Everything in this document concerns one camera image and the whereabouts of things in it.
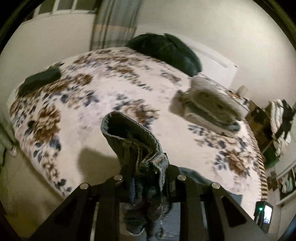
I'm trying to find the white nightstand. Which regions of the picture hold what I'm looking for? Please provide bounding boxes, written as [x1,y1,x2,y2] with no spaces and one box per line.
[228,89,257,112]

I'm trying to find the brown checkered bed sheet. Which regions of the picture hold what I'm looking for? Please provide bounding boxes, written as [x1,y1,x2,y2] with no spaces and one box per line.
[244,120,268,201]

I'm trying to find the right gripper device with screen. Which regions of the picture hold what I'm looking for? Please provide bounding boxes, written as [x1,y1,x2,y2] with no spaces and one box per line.
[254,201,273,233]

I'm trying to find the floral bed blanket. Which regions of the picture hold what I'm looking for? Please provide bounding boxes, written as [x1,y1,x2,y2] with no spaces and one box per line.
[6,47,269,212]

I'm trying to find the white headboard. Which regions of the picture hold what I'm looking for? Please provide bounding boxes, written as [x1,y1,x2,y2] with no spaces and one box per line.
[181,37,238,89]

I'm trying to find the dark green comforter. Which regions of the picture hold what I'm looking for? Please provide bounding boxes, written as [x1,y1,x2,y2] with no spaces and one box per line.
[126,33,203,77]

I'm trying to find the folded clothes under grey garment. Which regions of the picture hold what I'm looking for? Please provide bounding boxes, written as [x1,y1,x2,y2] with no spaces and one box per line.
[184,108,240,138]

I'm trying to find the black garment on chair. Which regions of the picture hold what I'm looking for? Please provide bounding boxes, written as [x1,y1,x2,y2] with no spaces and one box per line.
[275,99,295,139]

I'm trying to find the beige bedside lamp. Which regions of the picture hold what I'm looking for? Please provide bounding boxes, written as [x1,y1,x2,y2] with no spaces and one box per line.
[236,85,248,97]

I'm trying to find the dark slippers on floor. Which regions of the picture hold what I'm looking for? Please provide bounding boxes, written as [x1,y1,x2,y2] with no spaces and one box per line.
[267,171,278,191]

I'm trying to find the blue denim jeans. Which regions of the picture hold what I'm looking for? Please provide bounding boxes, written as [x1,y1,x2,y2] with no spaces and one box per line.
[100,111,243,241]

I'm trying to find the black folded garment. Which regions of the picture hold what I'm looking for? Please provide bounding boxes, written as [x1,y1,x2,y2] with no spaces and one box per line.
[18,62,64,97]

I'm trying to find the grey striped curtain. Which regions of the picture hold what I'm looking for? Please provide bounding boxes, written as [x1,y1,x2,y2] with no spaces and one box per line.
[90,0,143,50]

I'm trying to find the grey fluffy folded garment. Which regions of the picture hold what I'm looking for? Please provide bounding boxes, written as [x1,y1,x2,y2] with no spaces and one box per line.
[180,74,244,126]

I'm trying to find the chair with piled clothes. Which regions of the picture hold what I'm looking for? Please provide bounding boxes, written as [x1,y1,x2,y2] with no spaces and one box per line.
[263,144,280,169]

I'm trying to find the white shelf unit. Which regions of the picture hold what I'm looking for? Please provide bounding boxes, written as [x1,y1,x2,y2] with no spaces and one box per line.
[276,161,295,206]

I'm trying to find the white puffer jacket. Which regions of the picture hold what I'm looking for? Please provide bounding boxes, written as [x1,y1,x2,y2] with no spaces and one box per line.
[268,99,291,157]

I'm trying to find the cardboard box by nightstand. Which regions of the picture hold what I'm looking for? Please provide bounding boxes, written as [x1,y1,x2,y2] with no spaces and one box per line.
[246,106,273,153]

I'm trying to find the window with white frame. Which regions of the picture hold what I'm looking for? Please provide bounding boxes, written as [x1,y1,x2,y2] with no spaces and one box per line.
[33,0,100,19]

